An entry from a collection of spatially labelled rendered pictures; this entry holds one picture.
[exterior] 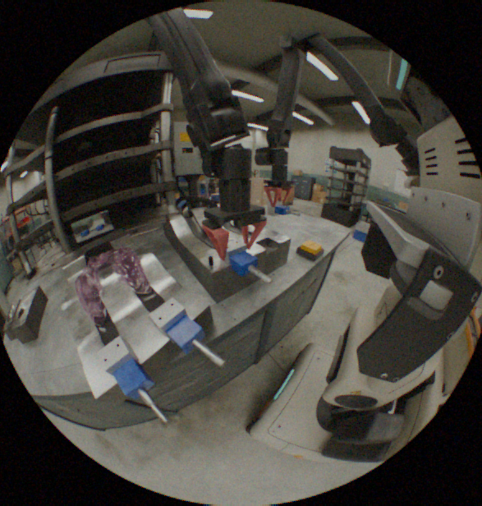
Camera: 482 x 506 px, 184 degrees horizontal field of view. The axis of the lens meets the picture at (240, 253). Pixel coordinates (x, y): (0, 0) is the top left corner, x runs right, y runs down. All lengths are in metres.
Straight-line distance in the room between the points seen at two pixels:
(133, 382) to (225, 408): 0.87
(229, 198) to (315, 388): 0.85
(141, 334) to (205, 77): 0.39
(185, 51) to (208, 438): 1.32
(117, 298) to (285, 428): 0.77
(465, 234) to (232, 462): 1.16
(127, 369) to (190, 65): 0.41
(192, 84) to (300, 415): 1.00
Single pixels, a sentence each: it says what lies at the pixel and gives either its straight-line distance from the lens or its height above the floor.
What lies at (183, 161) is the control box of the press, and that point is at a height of 1.17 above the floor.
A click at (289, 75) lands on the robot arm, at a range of 0.57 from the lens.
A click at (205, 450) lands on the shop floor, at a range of 1.12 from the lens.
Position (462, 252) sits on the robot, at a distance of 0.19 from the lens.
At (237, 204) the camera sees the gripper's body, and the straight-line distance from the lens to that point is 0.25.
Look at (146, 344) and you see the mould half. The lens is 0.26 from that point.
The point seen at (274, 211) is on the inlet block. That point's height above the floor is 0.93.
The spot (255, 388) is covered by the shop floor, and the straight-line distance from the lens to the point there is 1.08.
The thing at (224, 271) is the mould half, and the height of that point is 0.88.
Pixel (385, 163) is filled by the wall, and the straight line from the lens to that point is 6.84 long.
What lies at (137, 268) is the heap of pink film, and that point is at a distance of 0.35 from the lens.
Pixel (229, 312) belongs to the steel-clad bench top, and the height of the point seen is 0.80.
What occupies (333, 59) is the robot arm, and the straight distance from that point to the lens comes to 0.56.
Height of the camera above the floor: 1.06
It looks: 31 degrees down
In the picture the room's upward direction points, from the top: straight up
